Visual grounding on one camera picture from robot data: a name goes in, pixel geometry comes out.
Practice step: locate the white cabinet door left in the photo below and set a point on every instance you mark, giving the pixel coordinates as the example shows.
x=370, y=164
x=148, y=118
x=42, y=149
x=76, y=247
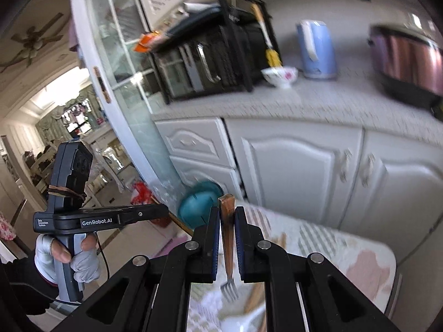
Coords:
x=302, y=169

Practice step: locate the wooden handled fork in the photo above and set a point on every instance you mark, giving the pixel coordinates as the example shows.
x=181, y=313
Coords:
x=227, y=209

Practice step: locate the ceiling fan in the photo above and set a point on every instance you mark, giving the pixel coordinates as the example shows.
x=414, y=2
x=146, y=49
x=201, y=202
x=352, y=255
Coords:
x=34, y=41

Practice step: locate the teal rimmed utensil holder cup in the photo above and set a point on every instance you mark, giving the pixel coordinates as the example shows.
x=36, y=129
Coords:
x=194, y=209

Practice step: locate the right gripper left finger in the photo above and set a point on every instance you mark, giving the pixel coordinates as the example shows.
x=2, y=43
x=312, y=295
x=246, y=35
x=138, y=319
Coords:
x=151, y=294

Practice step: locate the red plastic bag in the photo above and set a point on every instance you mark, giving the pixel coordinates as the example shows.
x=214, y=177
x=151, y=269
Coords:
x=142, y=195

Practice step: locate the black microwave oven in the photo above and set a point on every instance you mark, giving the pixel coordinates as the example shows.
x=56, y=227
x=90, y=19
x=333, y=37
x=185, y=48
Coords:
x=207, y=64

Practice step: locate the white glass sliding door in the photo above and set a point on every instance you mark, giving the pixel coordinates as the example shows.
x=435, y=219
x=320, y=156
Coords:
x=128, y=86

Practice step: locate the patchwork quilted mat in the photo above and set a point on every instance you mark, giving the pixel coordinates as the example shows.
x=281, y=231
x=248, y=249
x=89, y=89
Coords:
x=370, y=265

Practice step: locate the blue electric kettle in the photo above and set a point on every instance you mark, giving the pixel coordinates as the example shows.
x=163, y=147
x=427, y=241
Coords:
x=316, y=49

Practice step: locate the floral white bowl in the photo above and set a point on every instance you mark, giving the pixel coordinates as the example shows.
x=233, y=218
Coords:
x=281, y=77

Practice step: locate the purple rice cooker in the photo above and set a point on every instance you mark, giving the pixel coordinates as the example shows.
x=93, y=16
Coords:
x=407, y=64

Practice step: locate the yellow dish brush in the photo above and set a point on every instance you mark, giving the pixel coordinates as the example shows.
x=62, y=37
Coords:
x=271, y=54

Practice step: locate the white cabinet door right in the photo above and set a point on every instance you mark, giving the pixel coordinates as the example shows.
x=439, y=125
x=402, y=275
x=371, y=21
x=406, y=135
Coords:
x=397, y=195

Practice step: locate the orange package on microwave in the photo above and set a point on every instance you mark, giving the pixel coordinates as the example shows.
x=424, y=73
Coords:
x=145, y=42

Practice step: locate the white upper drawer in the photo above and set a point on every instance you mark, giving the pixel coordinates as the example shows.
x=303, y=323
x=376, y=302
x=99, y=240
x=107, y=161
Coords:
x=202, y=139

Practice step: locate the left gloved hand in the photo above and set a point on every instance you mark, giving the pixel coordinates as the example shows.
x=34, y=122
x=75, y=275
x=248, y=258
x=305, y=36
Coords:
x=85, y=264

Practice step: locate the white cabinet door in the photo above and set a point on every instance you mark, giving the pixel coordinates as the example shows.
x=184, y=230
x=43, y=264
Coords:
x=302, y=169
x=397, y=195

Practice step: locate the white lower drawer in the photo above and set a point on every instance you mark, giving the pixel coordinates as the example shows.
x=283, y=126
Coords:
x=191, y=172

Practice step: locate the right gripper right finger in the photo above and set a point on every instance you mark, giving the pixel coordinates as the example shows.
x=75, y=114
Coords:
x=303, y=293

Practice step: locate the white drawer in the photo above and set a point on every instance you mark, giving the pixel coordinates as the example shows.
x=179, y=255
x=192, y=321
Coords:
x=202, y=139
x=191, y=172

